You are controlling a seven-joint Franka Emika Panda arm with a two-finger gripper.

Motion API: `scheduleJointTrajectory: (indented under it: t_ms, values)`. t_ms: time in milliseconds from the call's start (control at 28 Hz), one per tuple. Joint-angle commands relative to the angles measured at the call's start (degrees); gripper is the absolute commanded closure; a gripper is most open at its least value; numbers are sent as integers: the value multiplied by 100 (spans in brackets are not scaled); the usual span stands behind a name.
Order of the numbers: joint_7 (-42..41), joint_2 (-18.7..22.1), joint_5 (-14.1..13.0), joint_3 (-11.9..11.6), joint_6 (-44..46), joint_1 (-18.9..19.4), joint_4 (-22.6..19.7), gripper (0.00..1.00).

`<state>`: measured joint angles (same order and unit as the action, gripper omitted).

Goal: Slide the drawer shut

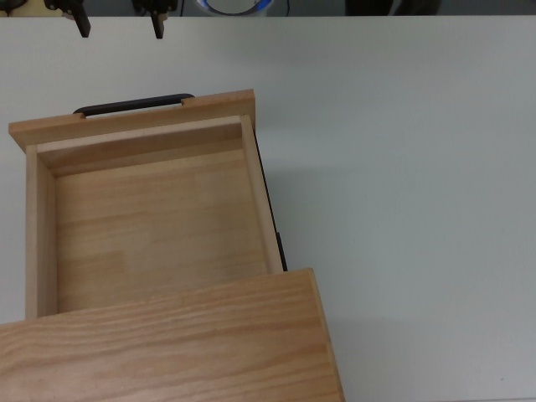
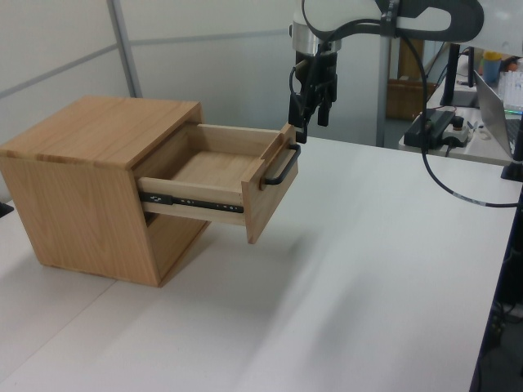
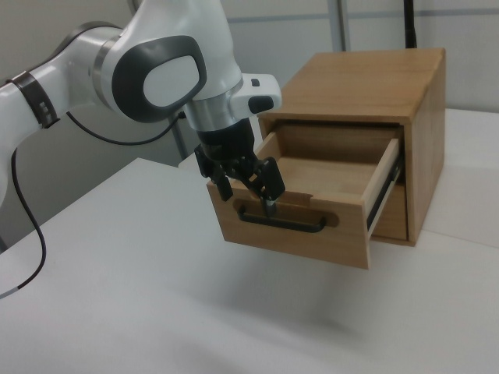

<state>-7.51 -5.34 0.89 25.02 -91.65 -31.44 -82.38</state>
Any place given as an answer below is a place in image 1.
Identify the black drawer handle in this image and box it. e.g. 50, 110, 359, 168
72, 93, 196, 119

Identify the open-top wooden drawer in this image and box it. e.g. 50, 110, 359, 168
8, 88, 286, 322

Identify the wooden drawer cabinet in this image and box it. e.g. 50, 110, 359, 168
0, 267, 347, 402

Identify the black bulky object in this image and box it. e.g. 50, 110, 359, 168
345, 0, 443, 17

